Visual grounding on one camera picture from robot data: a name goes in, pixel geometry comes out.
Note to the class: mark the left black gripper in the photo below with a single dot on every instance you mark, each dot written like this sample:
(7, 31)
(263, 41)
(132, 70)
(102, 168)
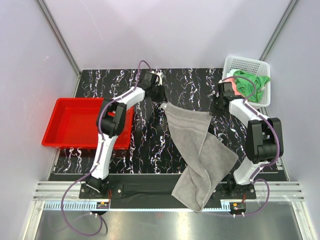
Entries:
(161, 98)

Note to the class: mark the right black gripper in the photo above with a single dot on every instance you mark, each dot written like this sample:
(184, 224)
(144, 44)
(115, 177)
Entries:
(214, 112)

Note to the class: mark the grey towel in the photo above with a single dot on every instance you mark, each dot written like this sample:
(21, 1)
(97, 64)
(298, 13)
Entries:
(208, 159)

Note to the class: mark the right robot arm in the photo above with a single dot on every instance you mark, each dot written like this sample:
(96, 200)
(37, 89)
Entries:
(264, 138)

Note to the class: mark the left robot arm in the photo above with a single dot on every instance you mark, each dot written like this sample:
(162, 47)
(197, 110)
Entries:
(111, 123)

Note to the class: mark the pink towel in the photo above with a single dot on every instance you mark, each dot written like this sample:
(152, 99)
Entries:
(232, 80)

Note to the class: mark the green towel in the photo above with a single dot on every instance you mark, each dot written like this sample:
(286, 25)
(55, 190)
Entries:
(245, 87)

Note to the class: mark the white towel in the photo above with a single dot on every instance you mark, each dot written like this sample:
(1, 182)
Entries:
(231, 73)

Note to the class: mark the white plastic basket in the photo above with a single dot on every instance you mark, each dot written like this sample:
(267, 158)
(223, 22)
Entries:
(253, 66)

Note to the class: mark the red plastic tray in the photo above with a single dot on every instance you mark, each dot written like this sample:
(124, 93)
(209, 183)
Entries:
(73, 124)

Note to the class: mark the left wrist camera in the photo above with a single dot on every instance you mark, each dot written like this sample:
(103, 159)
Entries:
(159, 78)

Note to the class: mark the right aluminium frame post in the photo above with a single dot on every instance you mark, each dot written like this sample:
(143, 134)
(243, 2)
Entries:
(279, 28)

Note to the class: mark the aluminium frame post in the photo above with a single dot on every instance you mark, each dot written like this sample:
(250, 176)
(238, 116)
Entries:
(58, 35)
(279, 28)

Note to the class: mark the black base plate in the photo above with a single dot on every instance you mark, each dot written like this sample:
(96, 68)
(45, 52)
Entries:
(150, 191)

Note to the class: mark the left aluminium frame post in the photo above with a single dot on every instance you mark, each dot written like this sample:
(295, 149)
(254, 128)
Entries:
(58, 35)

